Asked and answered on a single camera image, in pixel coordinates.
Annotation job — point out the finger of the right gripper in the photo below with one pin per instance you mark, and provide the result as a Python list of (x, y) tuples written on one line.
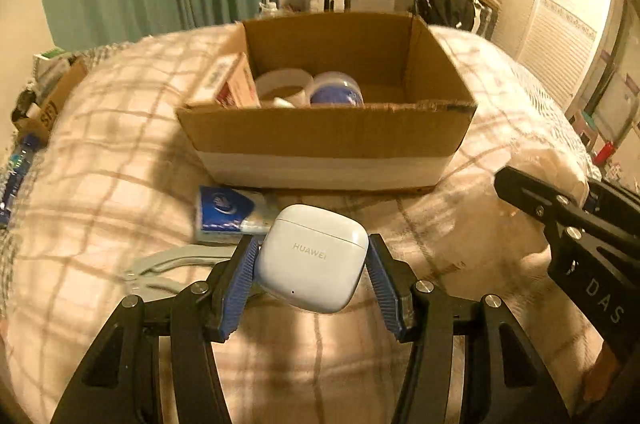
[(612, 203), (538, 199)]

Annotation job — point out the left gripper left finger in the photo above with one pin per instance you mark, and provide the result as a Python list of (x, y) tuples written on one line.
[(118, 380)]

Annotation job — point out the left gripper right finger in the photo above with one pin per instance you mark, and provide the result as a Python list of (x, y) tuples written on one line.
[(504, 380)]

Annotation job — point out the white earbuds case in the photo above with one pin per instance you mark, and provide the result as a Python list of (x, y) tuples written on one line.
[(312, 258)]

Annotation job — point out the blue lidded round container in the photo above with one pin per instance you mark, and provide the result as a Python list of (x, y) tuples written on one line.
[(335, 88)]

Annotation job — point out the red white carton box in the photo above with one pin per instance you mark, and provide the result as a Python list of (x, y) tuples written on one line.
[(229, 83)]

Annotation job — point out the white tape roll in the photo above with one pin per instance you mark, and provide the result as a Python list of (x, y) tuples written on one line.
[(290, 85)]

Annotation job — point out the person's right hand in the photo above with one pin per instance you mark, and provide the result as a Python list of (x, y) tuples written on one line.
[(599, 379)]

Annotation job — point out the blue white packet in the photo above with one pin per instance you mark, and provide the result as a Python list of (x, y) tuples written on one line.
[(224, 215)]

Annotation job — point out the open brown cardboard box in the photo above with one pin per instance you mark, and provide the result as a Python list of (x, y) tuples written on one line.
[(415, 112)]

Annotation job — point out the black bag on chair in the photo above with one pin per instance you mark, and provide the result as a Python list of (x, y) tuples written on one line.
[(458, 14)]

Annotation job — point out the blue plastic bottle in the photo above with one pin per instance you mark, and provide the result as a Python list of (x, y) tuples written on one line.
[(19, 165)]

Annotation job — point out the small cardboard box with clutter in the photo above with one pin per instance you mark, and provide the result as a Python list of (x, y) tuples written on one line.
[(55, 74)]

